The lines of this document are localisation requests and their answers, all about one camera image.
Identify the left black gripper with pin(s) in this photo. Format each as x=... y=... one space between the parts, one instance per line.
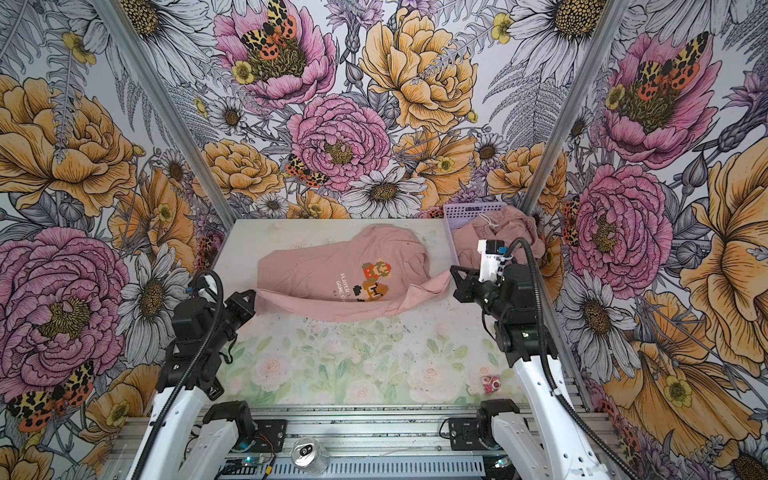
x=236 y=300

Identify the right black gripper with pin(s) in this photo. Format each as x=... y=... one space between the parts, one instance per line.
x=465 y=286

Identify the lavender plastic laundry basket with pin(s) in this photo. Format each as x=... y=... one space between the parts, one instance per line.
x=456 y=215

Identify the pink printed t-shirt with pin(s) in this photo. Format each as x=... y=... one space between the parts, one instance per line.
x=382 y=271

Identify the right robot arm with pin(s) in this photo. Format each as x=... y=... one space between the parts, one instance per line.
x=562 y=449

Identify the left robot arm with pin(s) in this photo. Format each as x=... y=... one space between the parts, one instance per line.
x=162 y=451

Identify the pink garment in basket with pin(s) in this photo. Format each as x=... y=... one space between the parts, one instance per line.
x=507 y=225

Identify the small pink red toy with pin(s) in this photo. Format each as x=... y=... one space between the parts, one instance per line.
x=491 y=384

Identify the silver drink can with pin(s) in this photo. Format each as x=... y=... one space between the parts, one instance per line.
x=310 y=456

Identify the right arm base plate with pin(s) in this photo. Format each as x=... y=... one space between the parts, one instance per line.
x=464 y=435

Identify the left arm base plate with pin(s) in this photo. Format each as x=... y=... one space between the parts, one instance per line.
x=269 y=436

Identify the white perforated cable duct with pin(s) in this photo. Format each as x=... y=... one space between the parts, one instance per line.
x=418 y=467

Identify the aluminium frame rail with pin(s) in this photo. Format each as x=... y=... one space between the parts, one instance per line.
x=369 y=430

